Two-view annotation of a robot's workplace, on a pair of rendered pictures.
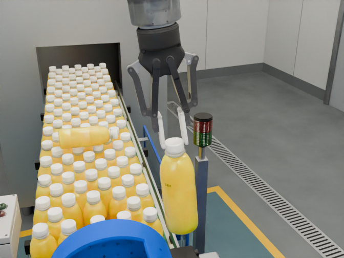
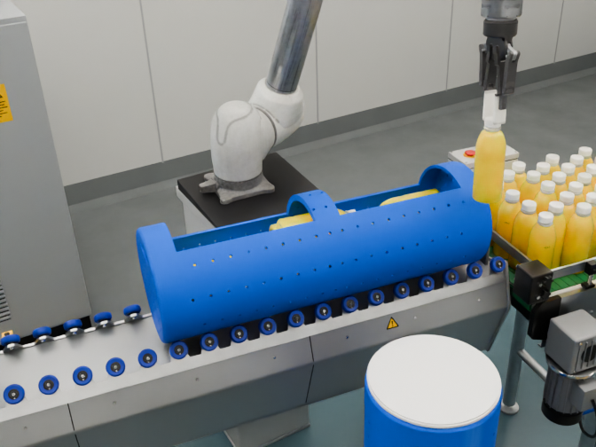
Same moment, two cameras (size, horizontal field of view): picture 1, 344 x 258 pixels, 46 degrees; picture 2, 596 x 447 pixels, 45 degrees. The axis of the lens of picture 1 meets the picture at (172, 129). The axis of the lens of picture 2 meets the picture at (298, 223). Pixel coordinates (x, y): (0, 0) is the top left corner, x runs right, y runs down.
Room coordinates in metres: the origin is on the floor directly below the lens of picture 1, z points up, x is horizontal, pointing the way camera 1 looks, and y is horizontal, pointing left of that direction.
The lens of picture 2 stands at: (0.07, -1.52, 2.08)
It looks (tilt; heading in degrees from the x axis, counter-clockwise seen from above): 30 degrees down; 83
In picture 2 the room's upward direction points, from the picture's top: 2 degrees counter-clockwise
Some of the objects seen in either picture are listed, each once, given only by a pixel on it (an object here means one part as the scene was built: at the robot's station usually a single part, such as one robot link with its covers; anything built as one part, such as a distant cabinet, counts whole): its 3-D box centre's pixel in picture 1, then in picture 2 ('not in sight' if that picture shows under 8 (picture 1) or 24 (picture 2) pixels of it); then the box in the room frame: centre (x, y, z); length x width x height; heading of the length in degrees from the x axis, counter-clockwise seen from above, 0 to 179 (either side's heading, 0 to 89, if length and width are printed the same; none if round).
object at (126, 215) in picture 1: (124, 217); (529, 206); (0.91, 0.13, 1.09); 0.04 x 0.04 x 0.02
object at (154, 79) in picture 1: (154, 87); (491, 67); (0.72, 0.03, 1.54); 0.04 x 0.01 x 0.11; 11
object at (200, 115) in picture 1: (202, 137); not in sight; (1.24, -0.10, 1.18); 0.06 x 0.06 x 0.16
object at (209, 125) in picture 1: (202, 124); not in sight; (1.24, -0.10, 1.23); 0.06 x 0.06 x 0.04
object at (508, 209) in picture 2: not in sight; (508, 225); (0.89, 0.20, 0.99); 0.07 x 0.07 x 0.19
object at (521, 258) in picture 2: not in sight; (498, 239); (0.86, 0.17, 0.96); 0.40 x 0.01 x 0.03; 104
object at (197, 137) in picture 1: (202, 135); not in sight; (1.24, -0.10, 1.18); 0.06 x 0.06 x 0.05
